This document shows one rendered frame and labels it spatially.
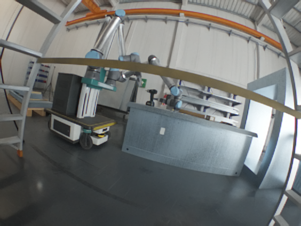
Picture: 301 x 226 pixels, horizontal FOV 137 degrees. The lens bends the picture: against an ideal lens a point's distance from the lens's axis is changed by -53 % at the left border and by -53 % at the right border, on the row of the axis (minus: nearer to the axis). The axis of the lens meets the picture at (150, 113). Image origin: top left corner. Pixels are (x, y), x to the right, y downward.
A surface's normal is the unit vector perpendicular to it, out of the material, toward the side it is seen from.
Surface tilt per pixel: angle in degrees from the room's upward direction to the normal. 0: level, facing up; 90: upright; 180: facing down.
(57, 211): 0
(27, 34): 90
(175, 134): 90
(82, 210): 0
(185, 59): 90
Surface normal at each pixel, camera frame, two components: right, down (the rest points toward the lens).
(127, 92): -0.12, -0.17
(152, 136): -0.18, 0.04
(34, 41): 0.95, 0.23
